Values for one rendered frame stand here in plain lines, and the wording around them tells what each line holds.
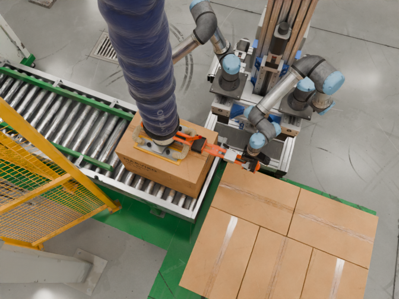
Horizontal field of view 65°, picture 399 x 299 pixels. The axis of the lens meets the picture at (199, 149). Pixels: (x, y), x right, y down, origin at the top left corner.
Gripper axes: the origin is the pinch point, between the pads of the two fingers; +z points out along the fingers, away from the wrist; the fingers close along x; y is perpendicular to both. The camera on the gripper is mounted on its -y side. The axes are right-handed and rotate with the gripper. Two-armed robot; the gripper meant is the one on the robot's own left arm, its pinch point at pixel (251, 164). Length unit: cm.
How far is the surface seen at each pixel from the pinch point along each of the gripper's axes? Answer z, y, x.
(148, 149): 11, 67, 13
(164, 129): -20, 53, 8
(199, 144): -1.5, 34.3, 1.1
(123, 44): -92, 60, 12
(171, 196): 53, 47, 28
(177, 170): 13.1, 43.1, 18.2
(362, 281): 53, -100, 30
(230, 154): -1.4, 14.3, 0.0
